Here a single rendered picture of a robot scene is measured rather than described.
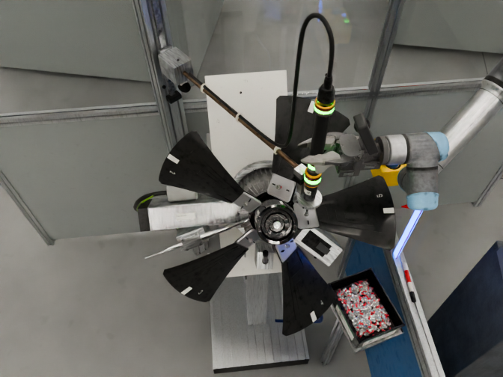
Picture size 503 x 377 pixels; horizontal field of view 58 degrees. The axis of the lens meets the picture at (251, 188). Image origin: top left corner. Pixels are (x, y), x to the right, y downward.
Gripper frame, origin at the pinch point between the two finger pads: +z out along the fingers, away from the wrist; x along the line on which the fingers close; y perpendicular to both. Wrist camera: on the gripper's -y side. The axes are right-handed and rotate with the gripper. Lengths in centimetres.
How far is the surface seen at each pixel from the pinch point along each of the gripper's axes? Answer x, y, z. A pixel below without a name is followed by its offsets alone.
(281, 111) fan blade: 23.3, 8.9, 2.1
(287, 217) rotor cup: -3.6, 23.6, 3.1
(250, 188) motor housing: 12.0, 29.8, 12.1
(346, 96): 70, 48, -35
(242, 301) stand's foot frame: 21, 139, 15
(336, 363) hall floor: -13, 146, -28
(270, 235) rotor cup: -6.9, 27.5, 8.2
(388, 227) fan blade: -6.4, 29.4, -26.4
